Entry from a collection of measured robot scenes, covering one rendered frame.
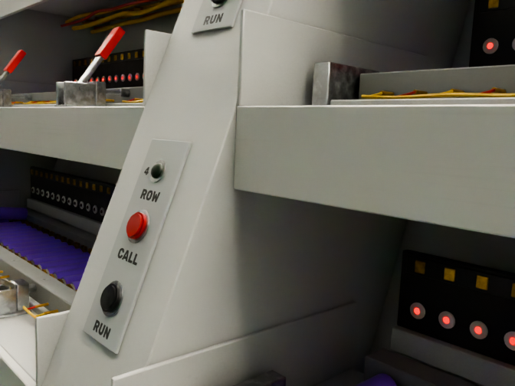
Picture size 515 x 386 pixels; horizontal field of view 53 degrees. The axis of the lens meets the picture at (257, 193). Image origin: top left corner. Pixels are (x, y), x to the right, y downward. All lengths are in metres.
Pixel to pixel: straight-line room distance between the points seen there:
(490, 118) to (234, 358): 0.19
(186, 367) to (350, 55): 0.21
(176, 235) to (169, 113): 0.09
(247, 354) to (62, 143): 0.26
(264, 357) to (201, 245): 0.09
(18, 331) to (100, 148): 0.16
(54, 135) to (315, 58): 0.26
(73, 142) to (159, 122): 0.14
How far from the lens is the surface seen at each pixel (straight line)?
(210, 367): 0.30
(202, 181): 0.28
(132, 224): 0.31
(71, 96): 0.50
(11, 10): 0.85
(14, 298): 0.50
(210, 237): 0.28
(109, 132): 0.40
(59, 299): 0.47
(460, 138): 0.20
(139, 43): 0.90
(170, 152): 0.31
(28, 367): 0.41
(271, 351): 0.33
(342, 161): 0.23
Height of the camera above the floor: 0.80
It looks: 8 degrees up
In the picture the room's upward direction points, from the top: 18 degrees clockwise
